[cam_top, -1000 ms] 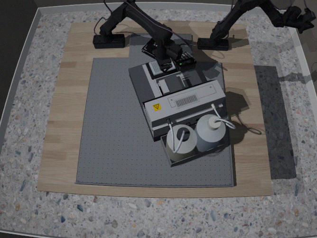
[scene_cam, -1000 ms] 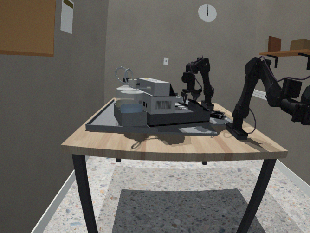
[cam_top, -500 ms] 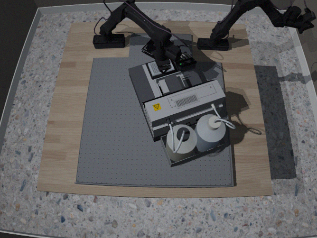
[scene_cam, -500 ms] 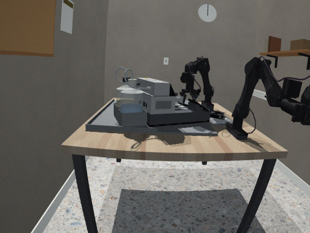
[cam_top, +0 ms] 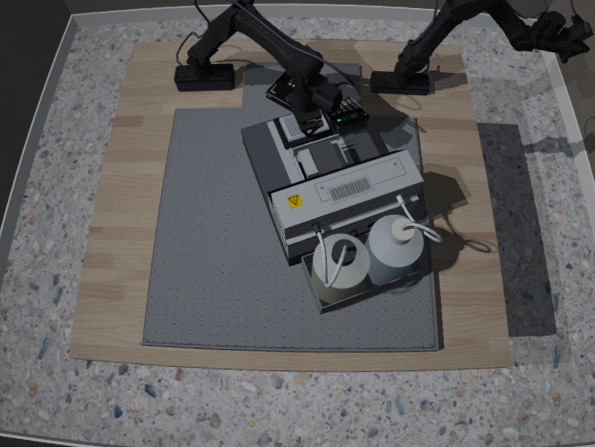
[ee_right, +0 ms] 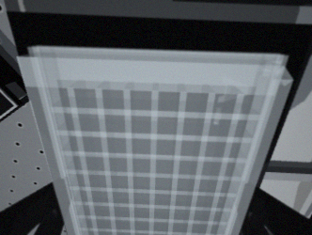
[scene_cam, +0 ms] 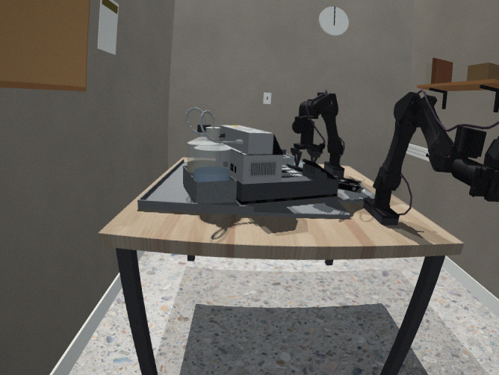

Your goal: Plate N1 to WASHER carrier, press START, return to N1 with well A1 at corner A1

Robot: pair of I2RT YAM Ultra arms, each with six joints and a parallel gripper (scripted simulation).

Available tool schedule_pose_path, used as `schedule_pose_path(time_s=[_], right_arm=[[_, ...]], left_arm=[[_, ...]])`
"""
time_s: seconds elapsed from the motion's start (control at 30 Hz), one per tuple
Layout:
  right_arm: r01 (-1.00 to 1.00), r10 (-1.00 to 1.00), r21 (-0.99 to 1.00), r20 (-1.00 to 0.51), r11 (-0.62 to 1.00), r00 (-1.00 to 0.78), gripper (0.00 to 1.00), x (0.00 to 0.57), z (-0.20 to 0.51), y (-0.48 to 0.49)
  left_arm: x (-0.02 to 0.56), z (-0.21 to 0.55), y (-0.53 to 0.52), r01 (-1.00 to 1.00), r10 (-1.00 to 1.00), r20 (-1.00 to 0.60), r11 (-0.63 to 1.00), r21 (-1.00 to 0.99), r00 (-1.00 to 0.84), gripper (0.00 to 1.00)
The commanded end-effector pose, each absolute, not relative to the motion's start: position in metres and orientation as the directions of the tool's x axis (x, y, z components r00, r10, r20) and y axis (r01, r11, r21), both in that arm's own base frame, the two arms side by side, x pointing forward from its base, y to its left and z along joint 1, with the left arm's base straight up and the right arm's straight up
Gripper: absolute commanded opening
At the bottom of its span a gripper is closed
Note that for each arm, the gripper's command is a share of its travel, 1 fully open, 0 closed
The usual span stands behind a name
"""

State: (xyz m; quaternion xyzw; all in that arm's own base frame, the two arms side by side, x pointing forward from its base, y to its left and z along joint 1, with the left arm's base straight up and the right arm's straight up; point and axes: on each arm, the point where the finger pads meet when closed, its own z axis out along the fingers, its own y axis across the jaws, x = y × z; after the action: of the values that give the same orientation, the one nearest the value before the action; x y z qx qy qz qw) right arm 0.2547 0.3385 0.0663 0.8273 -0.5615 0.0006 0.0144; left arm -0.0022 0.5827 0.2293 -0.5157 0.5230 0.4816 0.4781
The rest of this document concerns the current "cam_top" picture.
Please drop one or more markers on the white flexible hose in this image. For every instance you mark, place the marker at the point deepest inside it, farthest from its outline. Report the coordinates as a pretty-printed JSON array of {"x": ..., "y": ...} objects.
[{"x": 422, "y": 228}]

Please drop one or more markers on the grey flexible hose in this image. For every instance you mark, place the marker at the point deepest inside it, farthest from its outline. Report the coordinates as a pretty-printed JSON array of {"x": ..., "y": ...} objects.
[{"x": 324, "y": 263}]

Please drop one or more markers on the white rectangular well plate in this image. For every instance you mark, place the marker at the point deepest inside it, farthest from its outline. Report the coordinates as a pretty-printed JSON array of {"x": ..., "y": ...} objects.
[{"x": 289, "y": 121}]

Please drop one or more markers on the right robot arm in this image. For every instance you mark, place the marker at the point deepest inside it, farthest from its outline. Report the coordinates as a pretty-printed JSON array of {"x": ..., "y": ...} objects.
[{"x": 299, "y": 66}]

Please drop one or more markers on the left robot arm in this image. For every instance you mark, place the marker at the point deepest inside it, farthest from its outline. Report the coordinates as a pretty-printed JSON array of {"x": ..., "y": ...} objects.
[{"x": 415, "y": 57}]

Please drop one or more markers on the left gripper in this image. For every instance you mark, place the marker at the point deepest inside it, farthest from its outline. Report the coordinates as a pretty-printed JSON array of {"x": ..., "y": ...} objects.
[{"x": 567, "y": 44}]

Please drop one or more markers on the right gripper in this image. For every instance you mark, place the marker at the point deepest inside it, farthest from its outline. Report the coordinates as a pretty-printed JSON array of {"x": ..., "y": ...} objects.
[{"x": 305, "y": 111}]

